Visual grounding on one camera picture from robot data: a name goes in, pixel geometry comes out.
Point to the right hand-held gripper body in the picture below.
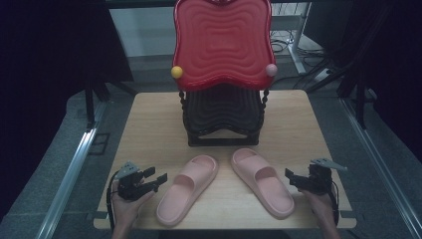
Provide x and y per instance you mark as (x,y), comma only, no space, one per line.
(321,181)

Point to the black floor bracket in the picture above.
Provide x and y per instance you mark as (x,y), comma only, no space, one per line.
(99,143)

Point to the red and black shoe rack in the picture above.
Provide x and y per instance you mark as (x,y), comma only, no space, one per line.
(223,43)

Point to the person's left hand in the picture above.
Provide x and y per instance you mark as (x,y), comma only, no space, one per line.
(127,209)

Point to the white desk frame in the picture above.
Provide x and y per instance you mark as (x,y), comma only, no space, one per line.
(297,43)

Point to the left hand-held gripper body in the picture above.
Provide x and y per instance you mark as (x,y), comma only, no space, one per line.
(131,186)

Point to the person's right hand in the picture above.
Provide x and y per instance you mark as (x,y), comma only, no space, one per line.
(323,205)

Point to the black metal stand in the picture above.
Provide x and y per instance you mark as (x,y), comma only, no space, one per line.
(360,99)
(89,106)

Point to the aluminium floor rail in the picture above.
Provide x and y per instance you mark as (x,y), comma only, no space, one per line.
(381,166)
(68,182)

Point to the pink slipper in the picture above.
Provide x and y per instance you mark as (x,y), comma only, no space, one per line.
(265,186)
(185,192)

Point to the white power strip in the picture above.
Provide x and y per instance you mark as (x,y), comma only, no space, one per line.
(322,75)

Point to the black curtain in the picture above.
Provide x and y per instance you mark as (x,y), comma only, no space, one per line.
(49,66)
(398,66)

